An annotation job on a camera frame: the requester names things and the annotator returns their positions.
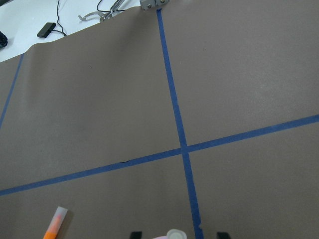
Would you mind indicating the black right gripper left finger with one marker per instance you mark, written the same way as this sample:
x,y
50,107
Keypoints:
x,y
136,235

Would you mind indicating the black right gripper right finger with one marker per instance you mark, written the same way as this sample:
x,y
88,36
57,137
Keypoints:
x,y
222,235

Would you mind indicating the purple marker pen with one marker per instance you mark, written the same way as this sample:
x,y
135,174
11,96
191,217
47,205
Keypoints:
x,y
176,234

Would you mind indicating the orange marker pen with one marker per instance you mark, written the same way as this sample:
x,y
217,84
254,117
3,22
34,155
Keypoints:
x,y
55,224

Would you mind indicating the small black adapter box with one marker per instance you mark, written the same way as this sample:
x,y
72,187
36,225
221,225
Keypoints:
x,y
46,30

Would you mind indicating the metal reacher tool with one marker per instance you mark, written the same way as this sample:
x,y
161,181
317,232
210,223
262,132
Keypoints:
x,y
104,15

